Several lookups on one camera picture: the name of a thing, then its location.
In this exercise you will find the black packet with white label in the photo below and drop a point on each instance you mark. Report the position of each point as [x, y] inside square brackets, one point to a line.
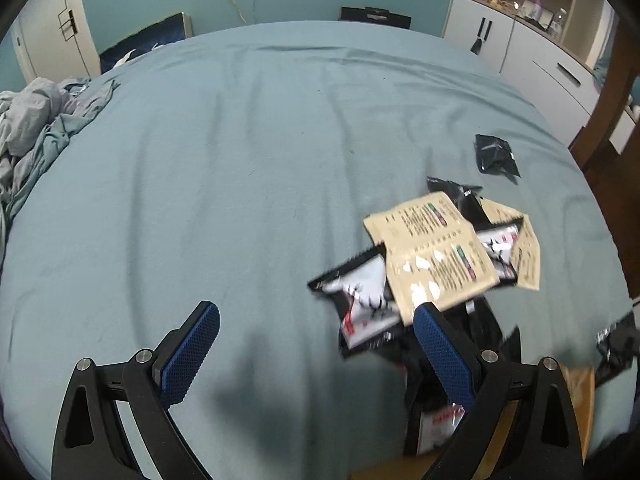
[440, 425]

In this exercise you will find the white door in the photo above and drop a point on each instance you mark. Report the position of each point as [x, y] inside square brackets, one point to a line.
[45, 45]

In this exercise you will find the black bag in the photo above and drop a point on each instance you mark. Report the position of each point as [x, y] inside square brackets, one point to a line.
[375, 16]

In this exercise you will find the crumpled grey blanket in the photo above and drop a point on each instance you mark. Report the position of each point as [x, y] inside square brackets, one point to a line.
[30, 120]

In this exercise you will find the cardboard box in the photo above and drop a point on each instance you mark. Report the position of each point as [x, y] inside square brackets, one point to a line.
[580, 400]

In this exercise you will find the group of small bottles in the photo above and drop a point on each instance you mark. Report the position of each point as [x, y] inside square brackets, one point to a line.
[530, 10]

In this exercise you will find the dark framed picture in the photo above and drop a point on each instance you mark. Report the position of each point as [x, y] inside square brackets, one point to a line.
[145, 42]

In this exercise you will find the black hanging object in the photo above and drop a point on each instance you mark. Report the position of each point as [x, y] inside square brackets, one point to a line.
[477, 44]

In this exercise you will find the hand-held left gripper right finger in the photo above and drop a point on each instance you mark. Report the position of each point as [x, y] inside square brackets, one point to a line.
[442, 355]

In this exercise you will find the teal bed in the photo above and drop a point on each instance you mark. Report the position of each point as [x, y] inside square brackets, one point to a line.
[225, 185]

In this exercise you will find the brown wooden furniture frame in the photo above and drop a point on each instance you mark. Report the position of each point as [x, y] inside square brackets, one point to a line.
[600, 125]

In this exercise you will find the small black snack packet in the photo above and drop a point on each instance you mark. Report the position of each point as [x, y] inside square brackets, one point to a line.
[495, 156]

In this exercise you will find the black white snack packet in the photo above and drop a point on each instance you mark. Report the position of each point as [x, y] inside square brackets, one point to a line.
[497, 245]
[362, 290]

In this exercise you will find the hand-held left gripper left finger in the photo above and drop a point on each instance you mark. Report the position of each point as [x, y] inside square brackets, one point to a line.
[192, 350]

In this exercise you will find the white cabinet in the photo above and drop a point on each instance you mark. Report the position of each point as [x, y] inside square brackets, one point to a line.
[530, 50]

